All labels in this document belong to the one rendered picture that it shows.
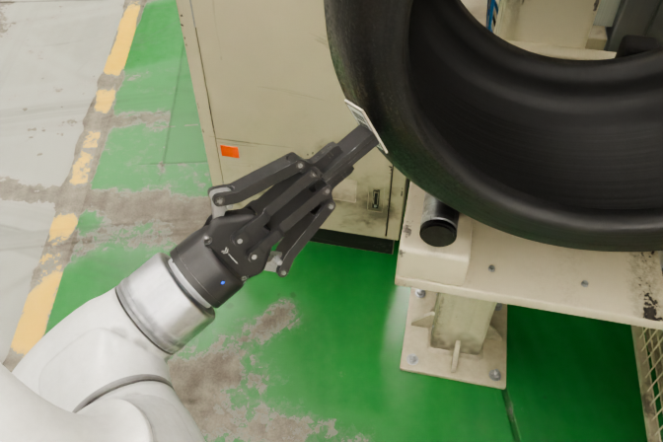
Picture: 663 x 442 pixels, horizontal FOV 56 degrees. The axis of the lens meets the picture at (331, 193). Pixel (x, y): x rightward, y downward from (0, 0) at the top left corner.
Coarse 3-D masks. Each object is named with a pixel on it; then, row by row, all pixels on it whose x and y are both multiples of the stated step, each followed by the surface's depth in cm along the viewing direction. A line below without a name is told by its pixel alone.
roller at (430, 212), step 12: (432, 204) 76; (444, 204) 75; (432, 216) 74; (444, 216) 74; (456, 216) 75; (420, 228) 75; (432, 228) 74; (444, 228) 73; (456, 228) 74; (432, 240) 75; (444, 240) 75
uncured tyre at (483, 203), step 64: (384, 0) 52; (448, 0) 81; (384, 64) 57; (448, 64) 85; (512, 64) 85; (576, 64) 85; (640, 64) 82; (384, 128) 62; (448, 128) 80; (512, 128) 86; (576, 128) 86; (640, 128) 83; (448, 192) 67; (512, 192) 67; (576, 192) 78; (640, 192) 76
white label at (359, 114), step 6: (348, 102) 64; (348, 108) 66; (354, 108) 63; (360, 108) 62; (354, 114) 65; (360, 114) 63; (360, 120) 65; (366, 120) 63; (366, 126) 65; (372, 126) 63; (378, 138) 64; (378, 144) 66; (384, 150) 65
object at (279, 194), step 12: (312, 168) 63; (288, 180) 63; (300, 180) 62; (312, 180) 63; (264, 192) 64; (276, 192) 63; (288, 192) 62; (252, 204) 64; (264, 204) 62; (276, 204) 62; (264, 216) 62; (252, 228) 62; (240, 240) 61
